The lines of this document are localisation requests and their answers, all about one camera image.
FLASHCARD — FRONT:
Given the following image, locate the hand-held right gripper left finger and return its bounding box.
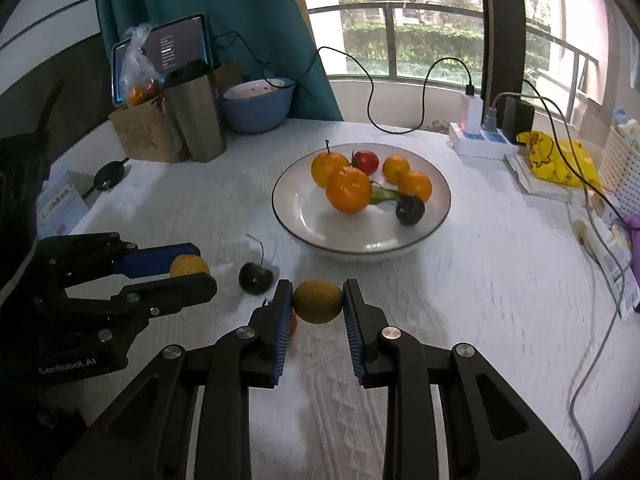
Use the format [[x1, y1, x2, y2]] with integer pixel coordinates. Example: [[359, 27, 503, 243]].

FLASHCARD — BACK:
[[52, 279, 294, 480]]

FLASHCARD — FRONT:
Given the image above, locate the blue and white tissue box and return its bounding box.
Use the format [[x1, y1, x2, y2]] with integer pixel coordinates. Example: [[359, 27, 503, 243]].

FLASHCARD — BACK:
[[37, 167, 91, 238]]

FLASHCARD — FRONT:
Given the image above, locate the white perforated basket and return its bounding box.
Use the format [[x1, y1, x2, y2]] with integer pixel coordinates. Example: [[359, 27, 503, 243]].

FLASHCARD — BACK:
[[597, 120, 640, 211]]

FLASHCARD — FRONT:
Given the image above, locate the teal curtain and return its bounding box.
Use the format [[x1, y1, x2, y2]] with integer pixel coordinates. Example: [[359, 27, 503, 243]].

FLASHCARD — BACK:
[[93, 0, 343, 122]]

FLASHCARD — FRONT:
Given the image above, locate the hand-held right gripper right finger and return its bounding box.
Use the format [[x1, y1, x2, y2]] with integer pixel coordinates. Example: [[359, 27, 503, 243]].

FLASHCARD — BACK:
[[342, 279, 583, 480]]

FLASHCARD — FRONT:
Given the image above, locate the yellow-green round fruit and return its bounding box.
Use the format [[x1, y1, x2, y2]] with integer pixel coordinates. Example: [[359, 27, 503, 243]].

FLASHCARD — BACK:
[[170, 255, 211, 279], [292, 280, 345, 325]]

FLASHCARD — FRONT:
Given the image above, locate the clear plastic bag of tangerines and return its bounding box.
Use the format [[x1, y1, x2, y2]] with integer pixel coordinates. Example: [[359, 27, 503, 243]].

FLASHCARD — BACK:
[[120, 23, 166, 107]]

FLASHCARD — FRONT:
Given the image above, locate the yellow printed plastic bag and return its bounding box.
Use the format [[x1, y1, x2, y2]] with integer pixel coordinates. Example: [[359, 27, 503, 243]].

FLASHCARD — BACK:
[[516, 131, 601, 188]]

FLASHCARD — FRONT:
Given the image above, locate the dark plum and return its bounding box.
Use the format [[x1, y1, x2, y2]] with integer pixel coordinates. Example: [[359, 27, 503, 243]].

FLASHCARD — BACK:
[[395, 194, 426, 226]]

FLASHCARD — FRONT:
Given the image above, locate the grey cable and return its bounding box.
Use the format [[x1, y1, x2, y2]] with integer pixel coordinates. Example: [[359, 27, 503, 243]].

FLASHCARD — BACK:
[[567, 200, 631, 476]]

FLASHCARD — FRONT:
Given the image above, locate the black power adapter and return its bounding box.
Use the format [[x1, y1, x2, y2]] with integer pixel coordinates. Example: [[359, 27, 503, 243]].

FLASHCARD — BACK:
[[501, 96, 533, 133]]

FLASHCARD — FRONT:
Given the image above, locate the white power strip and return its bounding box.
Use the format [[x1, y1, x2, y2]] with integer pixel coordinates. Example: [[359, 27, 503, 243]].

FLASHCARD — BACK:
[[447, 122, 523, 158]]

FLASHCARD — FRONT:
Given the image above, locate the white flat packet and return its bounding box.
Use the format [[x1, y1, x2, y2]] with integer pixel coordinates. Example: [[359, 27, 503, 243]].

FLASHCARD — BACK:
[[505, 152, 586, 203]]

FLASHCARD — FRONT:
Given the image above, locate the blue plastic bowl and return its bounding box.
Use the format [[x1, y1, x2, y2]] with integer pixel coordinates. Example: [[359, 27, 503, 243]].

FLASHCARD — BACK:
[[221, 78, 297, 134]]

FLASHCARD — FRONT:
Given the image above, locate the small dark cherry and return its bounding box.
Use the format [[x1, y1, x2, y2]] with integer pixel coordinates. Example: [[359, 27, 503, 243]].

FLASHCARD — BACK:
[[238, 233, 275, 295]]

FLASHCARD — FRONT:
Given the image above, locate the white tube packet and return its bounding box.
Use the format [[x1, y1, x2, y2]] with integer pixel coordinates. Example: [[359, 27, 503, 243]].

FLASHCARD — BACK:
[[575, 217, 640, 318]]

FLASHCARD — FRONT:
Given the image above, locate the balcony railing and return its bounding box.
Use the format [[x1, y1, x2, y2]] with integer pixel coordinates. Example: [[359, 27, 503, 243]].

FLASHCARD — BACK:
[[307, 2, 601, 106]]

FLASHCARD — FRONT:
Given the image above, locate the brown cardboard box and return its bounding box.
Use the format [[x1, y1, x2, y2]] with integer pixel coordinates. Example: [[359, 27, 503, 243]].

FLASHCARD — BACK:
[[108, 62, 243, 163]]

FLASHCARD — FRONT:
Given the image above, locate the small black device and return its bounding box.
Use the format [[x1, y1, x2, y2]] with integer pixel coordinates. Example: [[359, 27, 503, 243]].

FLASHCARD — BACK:
[[95, 158, 130, 191]]

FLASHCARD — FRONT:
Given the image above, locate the orange tangerine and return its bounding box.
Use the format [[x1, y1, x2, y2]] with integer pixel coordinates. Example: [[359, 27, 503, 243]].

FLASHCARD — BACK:
[[382, 155, 411, 185], [398, 170, 433, 203], [326, 165, 373, 215]]

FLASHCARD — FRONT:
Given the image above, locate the purple cloth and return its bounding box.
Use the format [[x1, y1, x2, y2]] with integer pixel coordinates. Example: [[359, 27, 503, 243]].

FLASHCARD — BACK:
[[625, 212, 640, 266]]

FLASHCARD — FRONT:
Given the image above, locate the stainless steel travel mug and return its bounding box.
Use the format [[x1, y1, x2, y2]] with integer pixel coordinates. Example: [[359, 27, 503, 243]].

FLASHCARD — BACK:
[[162, 58, 227, 163]]

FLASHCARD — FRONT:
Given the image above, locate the white charger plug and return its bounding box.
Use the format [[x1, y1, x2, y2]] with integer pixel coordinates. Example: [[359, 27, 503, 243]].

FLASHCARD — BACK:
[[460, 84, 483, 134]]

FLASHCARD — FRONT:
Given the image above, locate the large tangerine with stem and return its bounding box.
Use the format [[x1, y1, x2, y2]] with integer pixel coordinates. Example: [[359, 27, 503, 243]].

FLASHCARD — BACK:
[[311, 140, 351, 188]]

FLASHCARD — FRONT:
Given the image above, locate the white and pink bowl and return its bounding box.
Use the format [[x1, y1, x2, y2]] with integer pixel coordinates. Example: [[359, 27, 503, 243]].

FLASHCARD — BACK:
[[223, 78, 288, 101]]

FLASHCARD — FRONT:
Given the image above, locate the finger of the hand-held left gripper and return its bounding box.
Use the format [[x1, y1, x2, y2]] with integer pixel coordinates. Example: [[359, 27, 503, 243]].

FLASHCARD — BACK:
[[65, 274, 218, 320], [115, 243, 202, 279]]

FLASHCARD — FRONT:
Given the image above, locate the black window frame post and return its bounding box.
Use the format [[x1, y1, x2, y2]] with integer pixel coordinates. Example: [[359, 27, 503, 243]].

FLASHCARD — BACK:
[[477, 0, 526, 96]]

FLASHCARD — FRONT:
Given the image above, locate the white plate with dark rim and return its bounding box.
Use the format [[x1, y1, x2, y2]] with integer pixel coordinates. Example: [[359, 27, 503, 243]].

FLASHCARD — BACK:
[[271, 142, 452, 263]]

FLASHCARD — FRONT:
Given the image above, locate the tablet with dark screen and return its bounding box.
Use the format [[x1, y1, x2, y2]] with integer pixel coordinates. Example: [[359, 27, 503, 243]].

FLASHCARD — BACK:
[[111, 13, 215, 107]]

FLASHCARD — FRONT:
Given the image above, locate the black charging cable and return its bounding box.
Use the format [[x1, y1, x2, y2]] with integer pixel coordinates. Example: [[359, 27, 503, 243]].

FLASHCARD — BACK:
[[212, 31, 476, 133], [520, 80, 631, 281]]

